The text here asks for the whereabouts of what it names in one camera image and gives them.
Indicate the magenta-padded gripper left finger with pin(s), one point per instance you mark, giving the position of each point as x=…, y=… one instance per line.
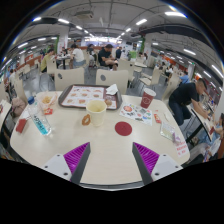
x=74, y=160

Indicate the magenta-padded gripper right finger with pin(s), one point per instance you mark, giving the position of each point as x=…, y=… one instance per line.
x=150, y=160

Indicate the clear water bottle blue cap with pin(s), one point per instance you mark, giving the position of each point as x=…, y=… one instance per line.
x=40, y=121

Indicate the white paper with red print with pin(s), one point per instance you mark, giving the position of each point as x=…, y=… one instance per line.
x=181, y=148

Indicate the clear plastic wrapped packet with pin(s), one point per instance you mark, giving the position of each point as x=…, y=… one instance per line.
x=167, y=130

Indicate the flat round red coaster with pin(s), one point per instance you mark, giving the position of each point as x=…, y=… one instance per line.
x=123, y=128

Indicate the red sauce packet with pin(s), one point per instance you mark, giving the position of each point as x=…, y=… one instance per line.
x=157, y=118
x=48, y=111

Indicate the small white sachet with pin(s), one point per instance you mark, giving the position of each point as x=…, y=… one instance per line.
x=166, y=117

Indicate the colourful sticker sheet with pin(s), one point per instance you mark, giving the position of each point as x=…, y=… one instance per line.
x=136, y=113

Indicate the red paper cup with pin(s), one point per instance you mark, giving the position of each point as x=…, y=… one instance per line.
x=147, y=99

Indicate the flat red box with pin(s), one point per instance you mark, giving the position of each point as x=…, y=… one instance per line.
x=21, y=126

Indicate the beige dining table black legs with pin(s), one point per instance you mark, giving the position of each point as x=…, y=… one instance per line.
x=201, y=120

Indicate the dark brown food tray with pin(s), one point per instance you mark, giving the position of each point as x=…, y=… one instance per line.
x=119, y=101

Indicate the person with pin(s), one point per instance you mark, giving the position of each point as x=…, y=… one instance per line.
x=183, y=96
x=184, y=78
x=78, y=55
x=45, y=63
x=105, y=56

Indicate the pink backpack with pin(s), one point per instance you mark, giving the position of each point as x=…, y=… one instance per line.
x=18, y=106

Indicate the crumpled white napkin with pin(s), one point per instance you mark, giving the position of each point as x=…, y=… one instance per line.
x=112, y=89

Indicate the group of beige chairs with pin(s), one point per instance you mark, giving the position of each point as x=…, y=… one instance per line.
x=156, y=76

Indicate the group of ceiling lights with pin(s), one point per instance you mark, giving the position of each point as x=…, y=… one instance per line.
x=141, y=21

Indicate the ceiling air conditioner unit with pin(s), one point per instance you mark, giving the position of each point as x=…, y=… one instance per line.
x=84, y=15

